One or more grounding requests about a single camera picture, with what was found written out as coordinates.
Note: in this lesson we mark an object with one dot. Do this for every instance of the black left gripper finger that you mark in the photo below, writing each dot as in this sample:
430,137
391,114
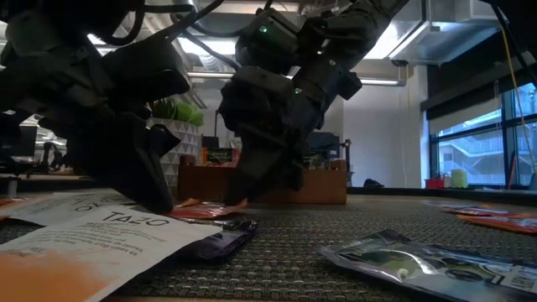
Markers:
163,140
126,168

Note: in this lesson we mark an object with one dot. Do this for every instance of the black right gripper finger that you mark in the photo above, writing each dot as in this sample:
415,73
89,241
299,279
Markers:
295,168
256,172

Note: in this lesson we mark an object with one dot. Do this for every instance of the dark blackcurrant Ahmad tea packet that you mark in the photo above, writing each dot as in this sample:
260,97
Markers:
314,161
419,264
226,241

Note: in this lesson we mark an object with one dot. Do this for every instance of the white orange Tazo tea packet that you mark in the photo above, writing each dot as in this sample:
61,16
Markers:
92,251
63,205

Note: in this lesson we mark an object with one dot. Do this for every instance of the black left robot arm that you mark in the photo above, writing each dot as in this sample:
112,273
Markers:
42,21

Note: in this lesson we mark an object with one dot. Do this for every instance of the wooden tea organiser box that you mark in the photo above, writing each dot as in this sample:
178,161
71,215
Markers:
323,186

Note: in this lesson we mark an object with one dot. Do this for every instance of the succulent in triangle-patterned pot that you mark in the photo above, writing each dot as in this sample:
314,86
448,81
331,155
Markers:
184,138

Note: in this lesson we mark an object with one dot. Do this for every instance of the black computer monitor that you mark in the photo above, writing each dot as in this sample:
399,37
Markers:
331,144
27,144
210,141

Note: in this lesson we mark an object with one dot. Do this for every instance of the grey woven placemat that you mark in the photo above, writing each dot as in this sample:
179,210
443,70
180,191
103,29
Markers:
293,243

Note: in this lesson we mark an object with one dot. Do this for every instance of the black lump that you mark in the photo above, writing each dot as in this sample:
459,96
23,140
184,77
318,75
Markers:
373,183

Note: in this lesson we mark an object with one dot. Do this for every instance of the long tube ceiling light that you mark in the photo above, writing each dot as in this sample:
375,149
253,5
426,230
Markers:
377,81

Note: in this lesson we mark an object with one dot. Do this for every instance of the red container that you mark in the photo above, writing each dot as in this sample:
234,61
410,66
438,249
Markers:
434,183

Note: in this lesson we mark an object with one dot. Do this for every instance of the yellow-green cylinder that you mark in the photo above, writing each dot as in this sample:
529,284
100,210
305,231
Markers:
459,179

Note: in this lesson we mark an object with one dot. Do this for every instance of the large glass window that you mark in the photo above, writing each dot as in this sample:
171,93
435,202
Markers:
470,155

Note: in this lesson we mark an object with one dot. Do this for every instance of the black post with knob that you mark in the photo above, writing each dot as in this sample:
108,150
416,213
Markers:
346,147

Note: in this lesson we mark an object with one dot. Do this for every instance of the ceiling security camera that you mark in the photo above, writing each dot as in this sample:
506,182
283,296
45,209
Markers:
399,63

